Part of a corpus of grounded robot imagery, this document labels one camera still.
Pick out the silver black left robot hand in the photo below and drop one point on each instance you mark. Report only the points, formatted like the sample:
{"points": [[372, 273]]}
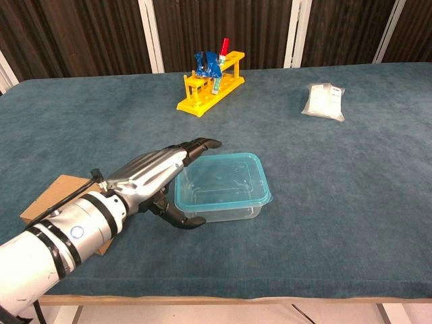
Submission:
{"points": [[145, 172]]}

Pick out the clear blue plastic container lid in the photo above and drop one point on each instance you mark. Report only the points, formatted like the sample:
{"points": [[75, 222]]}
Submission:
{"points": [[219, 179]]}

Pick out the clear plastic container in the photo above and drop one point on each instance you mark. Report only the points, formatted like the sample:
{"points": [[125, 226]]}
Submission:
{"points": [[233, 213]]}

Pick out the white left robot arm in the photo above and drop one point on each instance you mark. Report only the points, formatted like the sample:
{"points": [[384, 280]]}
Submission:
{"points": [[50, 243]]}

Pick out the brown cardboard piece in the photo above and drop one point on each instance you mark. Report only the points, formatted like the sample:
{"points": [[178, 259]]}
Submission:
{"points": [[57, 192]]}

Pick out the yellow plastic tube rack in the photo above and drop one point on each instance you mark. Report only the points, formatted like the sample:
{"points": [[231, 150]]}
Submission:
{"points": [[202, 104]]}

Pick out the blue plate in rack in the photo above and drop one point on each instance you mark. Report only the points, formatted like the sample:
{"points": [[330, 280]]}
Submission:
{"points": [[211, 65]]}

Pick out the red capped tube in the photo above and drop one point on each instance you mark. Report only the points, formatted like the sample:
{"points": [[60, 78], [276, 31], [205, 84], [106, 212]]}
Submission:
{"points": [[225, 47]]}

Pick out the blue table cloth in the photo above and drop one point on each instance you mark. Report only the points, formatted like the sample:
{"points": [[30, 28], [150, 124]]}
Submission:
{"points": [[303, 202]]}

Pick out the clear bag with white contents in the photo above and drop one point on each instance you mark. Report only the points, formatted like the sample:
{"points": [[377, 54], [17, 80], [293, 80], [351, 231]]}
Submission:
{"points": [[322, 108]]}

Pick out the white partition post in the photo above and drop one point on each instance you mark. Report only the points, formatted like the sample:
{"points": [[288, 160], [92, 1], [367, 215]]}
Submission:
{"points": [[6, 74], [152, 33], [388, 33], [297, 33]]}

